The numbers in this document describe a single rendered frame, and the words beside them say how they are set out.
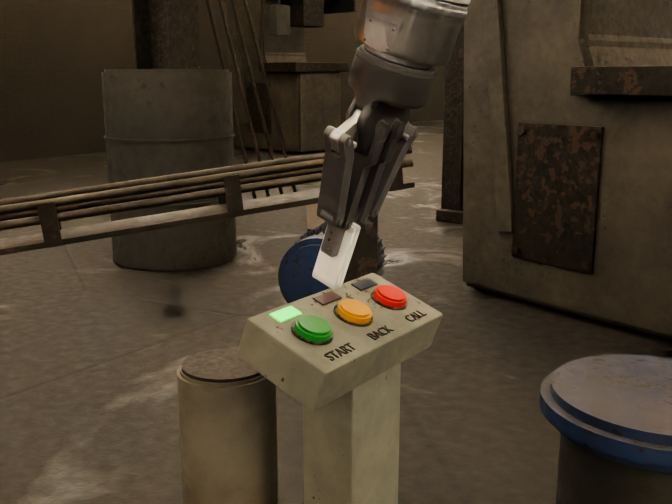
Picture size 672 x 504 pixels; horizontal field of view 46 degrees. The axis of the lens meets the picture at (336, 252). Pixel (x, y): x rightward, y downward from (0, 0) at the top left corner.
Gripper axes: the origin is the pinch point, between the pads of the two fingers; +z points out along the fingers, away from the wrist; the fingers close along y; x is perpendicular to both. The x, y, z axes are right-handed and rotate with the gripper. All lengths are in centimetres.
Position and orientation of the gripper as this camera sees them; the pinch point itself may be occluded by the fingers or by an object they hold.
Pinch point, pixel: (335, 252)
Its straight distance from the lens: 78.4
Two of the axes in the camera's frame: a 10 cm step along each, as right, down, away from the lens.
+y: -5.9, 1.9, -7.9
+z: -2.8, 8.7, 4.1
